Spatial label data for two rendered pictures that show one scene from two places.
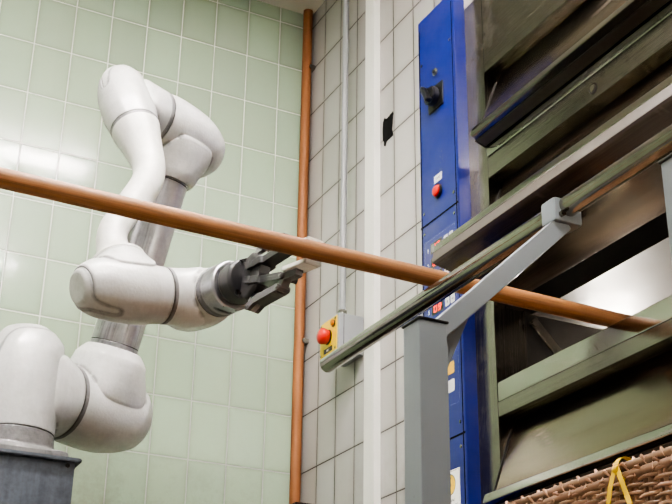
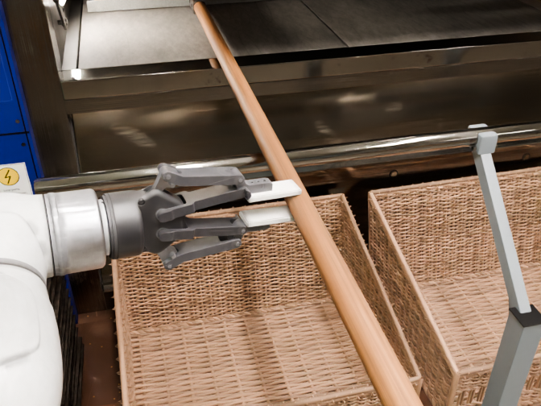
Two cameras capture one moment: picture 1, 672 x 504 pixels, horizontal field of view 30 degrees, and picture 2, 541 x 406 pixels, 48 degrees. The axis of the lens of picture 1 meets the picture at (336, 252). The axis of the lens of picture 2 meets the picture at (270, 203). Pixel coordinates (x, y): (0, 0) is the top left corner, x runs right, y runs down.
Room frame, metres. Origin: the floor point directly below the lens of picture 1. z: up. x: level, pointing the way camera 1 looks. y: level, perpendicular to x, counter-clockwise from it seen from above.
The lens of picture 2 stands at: (1.68, 0.66, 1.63)
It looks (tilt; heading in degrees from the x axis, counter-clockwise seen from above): 34 degrees down; 283
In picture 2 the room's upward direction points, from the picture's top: straight up
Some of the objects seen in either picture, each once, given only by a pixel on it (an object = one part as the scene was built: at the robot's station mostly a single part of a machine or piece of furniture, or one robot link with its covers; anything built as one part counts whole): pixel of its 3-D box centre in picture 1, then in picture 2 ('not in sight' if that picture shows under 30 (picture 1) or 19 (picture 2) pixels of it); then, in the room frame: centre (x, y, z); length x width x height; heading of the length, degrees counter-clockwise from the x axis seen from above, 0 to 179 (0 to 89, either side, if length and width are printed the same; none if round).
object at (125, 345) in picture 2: not in sight; (253, 321); (1.92, -0.23, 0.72); 0.56 x 0.49 x 0.28; 27
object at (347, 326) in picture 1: (341, 339); not in sight; (2.84, -0.02, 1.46); 0.10 x 0.07 x 0.10; 27
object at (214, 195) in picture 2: (273, 258); (201, 198); (1.89, 0.10, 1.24); 0.11 x 0.04 x 0.01; 36
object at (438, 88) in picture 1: (429, 86); not in sight; (2.44, -0.21, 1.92); 0.06 x 0.04 x 0.11; 27
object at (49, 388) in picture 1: (24, 381); not in sight; (2.32, 0.60, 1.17); 0.18 x 0.16 x 0.22; 143
